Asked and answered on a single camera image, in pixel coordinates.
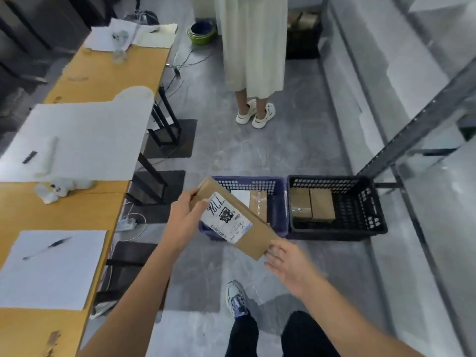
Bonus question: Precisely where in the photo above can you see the wooden table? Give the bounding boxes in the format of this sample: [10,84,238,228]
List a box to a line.
[0,44,173,194]
[0,181,127,357]

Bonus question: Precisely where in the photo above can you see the white paper pad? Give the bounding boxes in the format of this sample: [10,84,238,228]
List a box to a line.
[133,24,179,49]

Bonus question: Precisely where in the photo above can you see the person's left leg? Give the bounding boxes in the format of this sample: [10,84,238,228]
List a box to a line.
[225,314,260,357]

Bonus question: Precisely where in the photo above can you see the large plain brown box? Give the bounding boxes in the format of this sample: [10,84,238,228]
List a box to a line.
[309,188,337,224]

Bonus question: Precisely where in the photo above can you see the green plastic bowl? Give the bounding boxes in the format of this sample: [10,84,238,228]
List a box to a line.
[187,21,217,46]

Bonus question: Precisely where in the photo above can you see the white cardboard box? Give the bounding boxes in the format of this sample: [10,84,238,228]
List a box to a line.
[230,189,252,209]

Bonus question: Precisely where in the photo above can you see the blue plastic crate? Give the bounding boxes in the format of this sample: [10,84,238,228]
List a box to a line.
[199,176,290,240]

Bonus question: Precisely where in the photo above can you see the black storage crate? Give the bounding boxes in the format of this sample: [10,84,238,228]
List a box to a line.
[286,10,323,60]

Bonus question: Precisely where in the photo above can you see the black plastic crate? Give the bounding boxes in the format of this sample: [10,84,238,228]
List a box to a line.
[287,175,389,242]

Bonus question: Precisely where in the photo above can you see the person's left hand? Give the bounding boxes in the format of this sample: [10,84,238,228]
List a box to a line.
[160,189,210,253]

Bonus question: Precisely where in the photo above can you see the blue plastic bowl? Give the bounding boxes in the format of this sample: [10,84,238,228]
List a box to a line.
[190,21,215,36]

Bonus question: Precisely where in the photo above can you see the grey metal shelf rack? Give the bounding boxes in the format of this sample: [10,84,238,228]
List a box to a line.
[323,0,476,357]

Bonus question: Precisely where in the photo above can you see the large white board sheet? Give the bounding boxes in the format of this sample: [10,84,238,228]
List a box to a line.
[0,100,155,182]

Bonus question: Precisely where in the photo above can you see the person's right forearm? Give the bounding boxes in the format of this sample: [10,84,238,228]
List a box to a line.
[297,275,424,357]

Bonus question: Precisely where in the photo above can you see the person's right leg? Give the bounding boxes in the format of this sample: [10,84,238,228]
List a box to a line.
[281,311,332,357]

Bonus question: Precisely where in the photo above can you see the clear plastic bag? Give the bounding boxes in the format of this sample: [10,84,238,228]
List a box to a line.
[111,30,129,63]

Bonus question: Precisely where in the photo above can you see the brown box handwritten label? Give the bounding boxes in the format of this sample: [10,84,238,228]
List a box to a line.
[189,177,277,261]

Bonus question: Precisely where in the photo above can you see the brown cardboard box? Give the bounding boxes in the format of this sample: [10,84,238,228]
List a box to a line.
[290,187,313,222]

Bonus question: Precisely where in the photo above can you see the black floor cable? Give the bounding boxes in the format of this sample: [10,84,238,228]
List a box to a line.
[165,48,216,97]

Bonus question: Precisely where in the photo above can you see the person's leg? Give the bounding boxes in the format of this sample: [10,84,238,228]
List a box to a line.
[225,314,260,357]
[281,311,332,357]

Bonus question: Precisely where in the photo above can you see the black pen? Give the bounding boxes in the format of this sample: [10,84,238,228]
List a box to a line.
[22,237,72,261]

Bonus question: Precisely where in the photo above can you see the person's right hand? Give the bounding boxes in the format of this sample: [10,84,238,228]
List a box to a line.
[264,238,321,298]

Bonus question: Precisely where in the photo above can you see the loose white paper sheets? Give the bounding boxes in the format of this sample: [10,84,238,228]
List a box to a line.
[83,17,140,53]

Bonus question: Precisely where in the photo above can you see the person's left forearm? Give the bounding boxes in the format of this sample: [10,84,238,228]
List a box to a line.
[76,238,186,357]

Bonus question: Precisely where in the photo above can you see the long taped brown box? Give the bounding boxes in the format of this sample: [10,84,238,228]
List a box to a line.
[249,190,268,224]

